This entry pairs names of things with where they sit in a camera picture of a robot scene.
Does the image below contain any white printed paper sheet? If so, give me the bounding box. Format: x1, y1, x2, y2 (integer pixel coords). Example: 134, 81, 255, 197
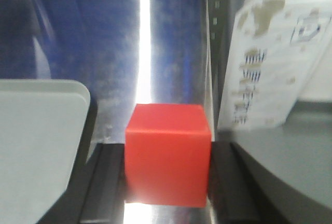
217, 0, 331, 131

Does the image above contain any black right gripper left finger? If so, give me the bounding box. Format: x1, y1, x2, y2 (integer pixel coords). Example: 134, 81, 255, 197
39, 144, 125, 223

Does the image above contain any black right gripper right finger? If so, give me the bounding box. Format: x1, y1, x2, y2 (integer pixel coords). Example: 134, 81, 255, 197
208, 142, 289, 223

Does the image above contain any grey metal tray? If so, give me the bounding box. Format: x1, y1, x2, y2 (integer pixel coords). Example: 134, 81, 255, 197
1, 79, 90, 223

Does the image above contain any red foam cube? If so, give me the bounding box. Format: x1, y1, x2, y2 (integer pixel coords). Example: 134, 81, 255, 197
124, 104, 212, 208

